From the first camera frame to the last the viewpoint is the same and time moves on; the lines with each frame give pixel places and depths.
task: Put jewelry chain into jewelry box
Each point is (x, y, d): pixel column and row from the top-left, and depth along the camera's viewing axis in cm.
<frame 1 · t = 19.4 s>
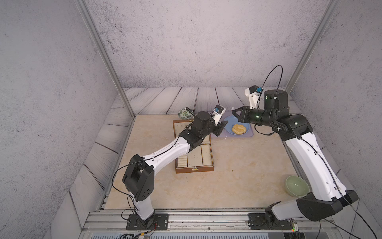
left hand: (227, 120, 76), fingers open
right hand: (232, 111, 64), fingers closed
brown leather jewelry box: (200, 158, 92), point 6 cm above the table
green leaf pattern bowl: (183, 113, 121), point 4 cm above the table
yellow cream puff pastry: (238, 129, 108), point 5 cm above the table
light green bowl: (291, 191, 79), point 7 cm above the table

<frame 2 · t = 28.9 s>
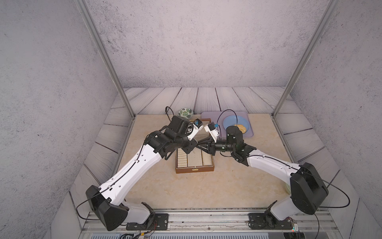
left hand: (196, 140, 72), fingers closed
right hand: (197, 145, 73), fingers open
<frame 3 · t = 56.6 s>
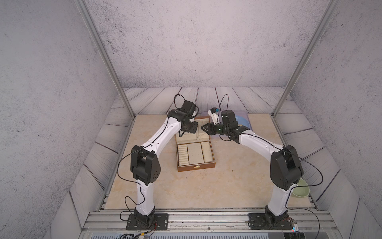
left hand: (195, 128, 89), fingers open
right hand: (203, 127, 87), fingers open
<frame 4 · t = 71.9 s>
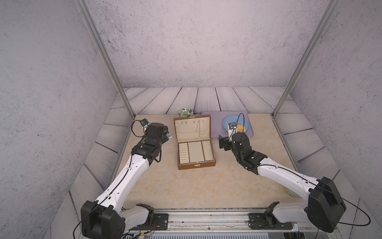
left hand: (163, 132, 80), fingers open
right hand: (228, 133, 82), fingers open
